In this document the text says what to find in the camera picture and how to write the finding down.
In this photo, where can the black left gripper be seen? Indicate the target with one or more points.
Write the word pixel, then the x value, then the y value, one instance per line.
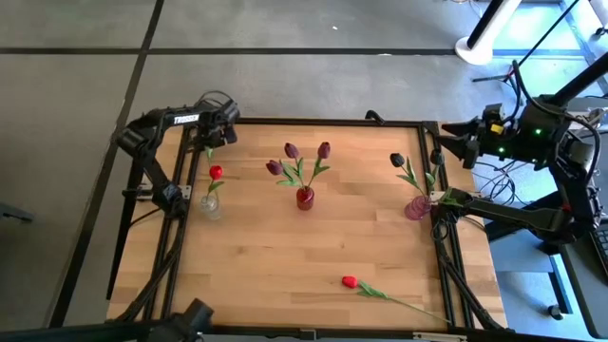
pixel 211 121

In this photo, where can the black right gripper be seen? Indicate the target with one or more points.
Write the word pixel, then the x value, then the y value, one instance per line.
pixel 494 138

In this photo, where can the bright red artificial tulip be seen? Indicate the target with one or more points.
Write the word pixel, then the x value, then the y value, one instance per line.
pixel 350 281
pixel 216 172

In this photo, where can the clear ribbed glass vase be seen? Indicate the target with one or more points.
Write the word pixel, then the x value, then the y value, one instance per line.
pixel 209 207

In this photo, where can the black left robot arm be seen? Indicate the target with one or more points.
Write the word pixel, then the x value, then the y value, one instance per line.
pixel 142 142

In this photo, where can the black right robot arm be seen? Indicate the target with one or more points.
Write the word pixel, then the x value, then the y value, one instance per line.
pixel 541 133

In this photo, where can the pink ribbed glass vase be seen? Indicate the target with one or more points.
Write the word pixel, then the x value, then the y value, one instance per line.
pixel 417 209

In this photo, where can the red ribbed glass vase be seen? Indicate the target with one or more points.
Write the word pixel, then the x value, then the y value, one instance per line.
pixel 305 198

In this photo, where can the black tripod stand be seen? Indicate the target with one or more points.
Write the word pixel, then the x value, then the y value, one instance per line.
pixel 509 74

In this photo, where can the black pole white base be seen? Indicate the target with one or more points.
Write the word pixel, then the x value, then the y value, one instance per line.
pixel 472 52

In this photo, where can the thick black pole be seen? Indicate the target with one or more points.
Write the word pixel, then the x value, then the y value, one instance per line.
pixel 584 81

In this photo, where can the black side panel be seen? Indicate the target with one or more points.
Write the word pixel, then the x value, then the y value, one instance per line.
pixel 124 228

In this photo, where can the black keyboard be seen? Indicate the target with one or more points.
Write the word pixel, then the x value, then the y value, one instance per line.
pixel 603 252

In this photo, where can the white stand leg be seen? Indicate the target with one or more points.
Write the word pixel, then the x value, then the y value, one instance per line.
pixel 597 7

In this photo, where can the dark grey desk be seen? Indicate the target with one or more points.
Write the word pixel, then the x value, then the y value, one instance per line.
pixel 589 285

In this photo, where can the black bulky object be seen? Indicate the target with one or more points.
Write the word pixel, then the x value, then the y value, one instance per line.
pixel 197 313

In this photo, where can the black caster wheel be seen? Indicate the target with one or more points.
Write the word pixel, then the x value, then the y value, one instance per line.
pixel 555 312

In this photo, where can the dark grey floor object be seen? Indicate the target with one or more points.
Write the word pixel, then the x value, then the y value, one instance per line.
pixel 14 212

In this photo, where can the black overhead beam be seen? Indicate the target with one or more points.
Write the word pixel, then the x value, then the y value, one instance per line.
pixel 71 332

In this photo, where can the black aluminium table frame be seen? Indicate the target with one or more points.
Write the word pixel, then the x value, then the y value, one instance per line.
pixel 309 121

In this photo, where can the silver metal bracket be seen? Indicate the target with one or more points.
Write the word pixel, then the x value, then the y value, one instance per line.
pixel 439 336

